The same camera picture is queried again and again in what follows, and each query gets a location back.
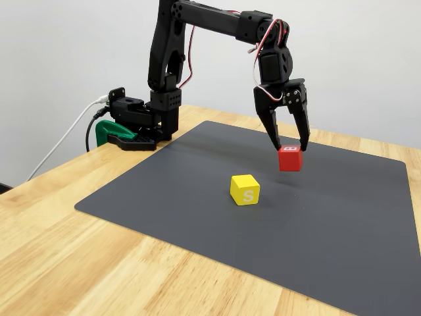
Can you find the red cube with letter B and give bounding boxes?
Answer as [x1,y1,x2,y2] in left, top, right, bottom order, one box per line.
[278,144,303,172]

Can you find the black robot arm with base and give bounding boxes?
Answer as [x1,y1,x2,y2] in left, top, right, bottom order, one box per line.
[108,0,293,152]

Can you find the yellow cube with letter S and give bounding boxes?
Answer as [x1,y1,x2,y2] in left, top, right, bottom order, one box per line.
[229,174,261,207]

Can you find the dark grey rubber mat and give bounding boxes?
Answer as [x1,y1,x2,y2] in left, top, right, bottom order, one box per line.
[74,120,421,316]

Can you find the green table clamp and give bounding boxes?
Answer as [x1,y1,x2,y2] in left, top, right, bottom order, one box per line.
[95,120,138,145]

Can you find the red white black servo wire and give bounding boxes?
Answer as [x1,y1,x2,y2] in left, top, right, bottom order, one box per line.
[179,25,195,89]
[247,18,287,102]

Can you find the white power cable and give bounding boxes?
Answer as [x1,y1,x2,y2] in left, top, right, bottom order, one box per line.
[25,94,110,182]

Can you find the black power cable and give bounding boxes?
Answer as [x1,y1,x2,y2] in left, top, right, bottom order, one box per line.
[85,107,109,153]

